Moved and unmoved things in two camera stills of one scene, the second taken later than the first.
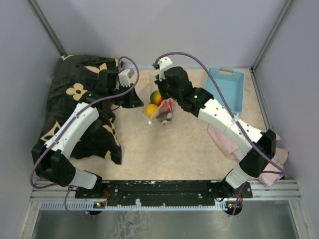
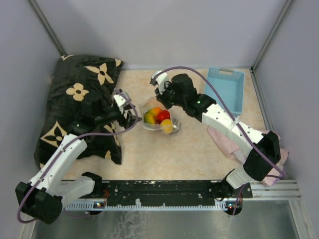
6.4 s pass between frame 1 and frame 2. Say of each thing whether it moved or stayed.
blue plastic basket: stayed
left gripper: moved
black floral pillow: stayed
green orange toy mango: moved
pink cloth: stayed
